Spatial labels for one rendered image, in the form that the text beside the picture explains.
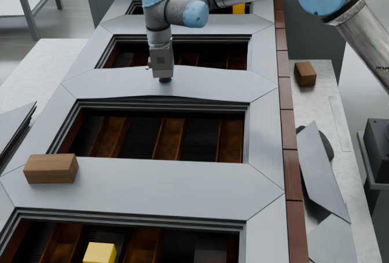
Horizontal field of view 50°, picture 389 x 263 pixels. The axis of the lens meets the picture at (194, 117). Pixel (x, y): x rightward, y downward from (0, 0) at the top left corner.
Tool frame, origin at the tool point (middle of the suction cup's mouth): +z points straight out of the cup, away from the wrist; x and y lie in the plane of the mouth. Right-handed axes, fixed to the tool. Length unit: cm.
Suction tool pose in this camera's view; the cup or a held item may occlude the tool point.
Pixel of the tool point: (165, 82)
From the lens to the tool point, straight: 139.7
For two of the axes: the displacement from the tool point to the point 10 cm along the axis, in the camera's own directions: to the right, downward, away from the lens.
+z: 0.7, 7.8, 6.2
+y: -0.2, 6.2, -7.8
